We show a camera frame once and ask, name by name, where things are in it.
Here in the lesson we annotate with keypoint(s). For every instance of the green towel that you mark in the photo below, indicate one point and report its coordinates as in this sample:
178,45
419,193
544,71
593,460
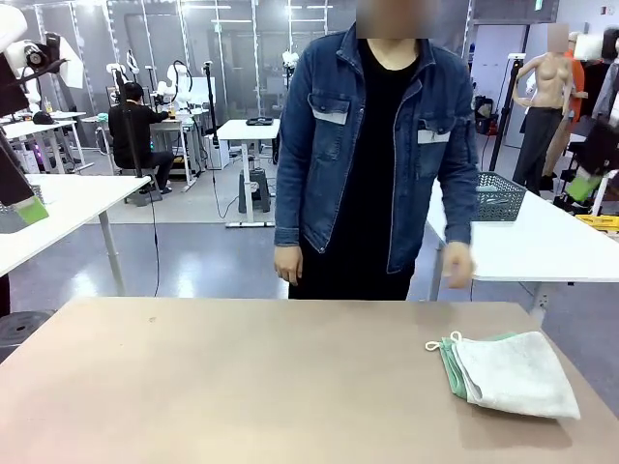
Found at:
453,374

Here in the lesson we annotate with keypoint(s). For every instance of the yellow striped frame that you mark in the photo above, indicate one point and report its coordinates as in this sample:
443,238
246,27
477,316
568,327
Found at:
599,223

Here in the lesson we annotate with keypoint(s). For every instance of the seated person in black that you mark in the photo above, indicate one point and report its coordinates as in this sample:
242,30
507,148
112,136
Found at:
133,130

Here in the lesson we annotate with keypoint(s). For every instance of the white table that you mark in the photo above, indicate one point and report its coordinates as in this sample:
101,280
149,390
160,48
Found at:
532,251
72,203

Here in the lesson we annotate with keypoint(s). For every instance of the black light stand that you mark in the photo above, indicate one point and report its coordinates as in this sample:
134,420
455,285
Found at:
505,111

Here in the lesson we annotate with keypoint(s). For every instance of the person's right forearm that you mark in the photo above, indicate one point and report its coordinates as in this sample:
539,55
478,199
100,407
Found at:
290,212

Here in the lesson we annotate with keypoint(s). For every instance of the black tripod pole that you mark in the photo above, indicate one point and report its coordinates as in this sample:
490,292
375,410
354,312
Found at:
211,106

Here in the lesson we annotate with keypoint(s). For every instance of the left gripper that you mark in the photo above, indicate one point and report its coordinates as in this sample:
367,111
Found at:
12,87

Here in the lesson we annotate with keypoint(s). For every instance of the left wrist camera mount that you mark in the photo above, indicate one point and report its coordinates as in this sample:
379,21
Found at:
65,63

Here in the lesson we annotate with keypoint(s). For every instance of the white towel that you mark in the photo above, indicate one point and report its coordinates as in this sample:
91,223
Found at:
522,377

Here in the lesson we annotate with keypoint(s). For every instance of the white lab desk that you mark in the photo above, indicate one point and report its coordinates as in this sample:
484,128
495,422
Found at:
58,126

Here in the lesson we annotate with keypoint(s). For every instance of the black bag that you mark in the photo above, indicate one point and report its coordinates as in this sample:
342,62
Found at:
486,116

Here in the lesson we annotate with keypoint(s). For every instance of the bare tan mannequin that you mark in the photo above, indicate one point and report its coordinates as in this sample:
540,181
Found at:
546,77

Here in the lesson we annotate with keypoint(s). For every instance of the black cap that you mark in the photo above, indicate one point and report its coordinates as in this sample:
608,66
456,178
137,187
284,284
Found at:
43,118

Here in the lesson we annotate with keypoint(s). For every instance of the person's left forearm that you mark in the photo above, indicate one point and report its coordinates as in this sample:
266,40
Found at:
459,208

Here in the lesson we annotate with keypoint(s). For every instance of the dark grey mesh basket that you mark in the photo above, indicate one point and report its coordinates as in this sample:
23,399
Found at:
500,198

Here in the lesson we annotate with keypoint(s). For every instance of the black tray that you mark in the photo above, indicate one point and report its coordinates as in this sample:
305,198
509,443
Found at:
261,121

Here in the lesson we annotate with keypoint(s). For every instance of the white standing desk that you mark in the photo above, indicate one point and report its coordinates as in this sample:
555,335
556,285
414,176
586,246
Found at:
249,130

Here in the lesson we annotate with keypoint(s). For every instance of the person in denim jacket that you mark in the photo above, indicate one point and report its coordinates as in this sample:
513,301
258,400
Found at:
367,169

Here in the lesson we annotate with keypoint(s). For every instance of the white lab robot arm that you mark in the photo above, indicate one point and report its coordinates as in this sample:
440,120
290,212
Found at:
290,59
130,60
174,82

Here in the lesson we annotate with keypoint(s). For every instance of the person's left hand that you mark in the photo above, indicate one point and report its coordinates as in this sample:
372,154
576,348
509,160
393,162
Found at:
459,266

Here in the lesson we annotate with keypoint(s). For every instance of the clothes rack with garments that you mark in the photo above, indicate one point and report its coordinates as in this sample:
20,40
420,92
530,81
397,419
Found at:
599,82

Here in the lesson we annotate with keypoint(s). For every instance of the person's right hand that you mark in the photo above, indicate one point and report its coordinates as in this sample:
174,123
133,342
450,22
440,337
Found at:
288,263

